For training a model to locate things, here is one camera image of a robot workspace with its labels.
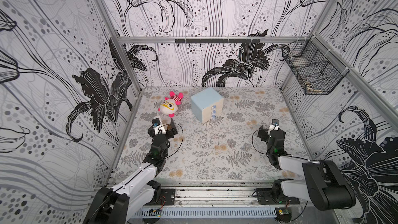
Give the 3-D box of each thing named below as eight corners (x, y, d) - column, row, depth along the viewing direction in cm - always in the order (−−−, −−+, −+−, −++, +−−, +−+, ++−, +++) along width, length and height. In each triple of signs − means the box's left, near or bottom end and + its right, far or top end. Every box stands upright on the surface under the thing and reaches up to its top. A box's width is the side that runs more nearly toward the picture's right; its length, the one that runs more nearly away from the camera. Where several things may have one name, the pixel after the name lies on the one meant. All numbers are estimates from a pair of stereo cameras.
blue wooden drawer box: (201, 126, 100) (200, 112, 88) (190, 111, 108) (189, 96, 95) (223, 114, 106) (225, 99, 94) (211, 101, 113) (212, 86, 101)
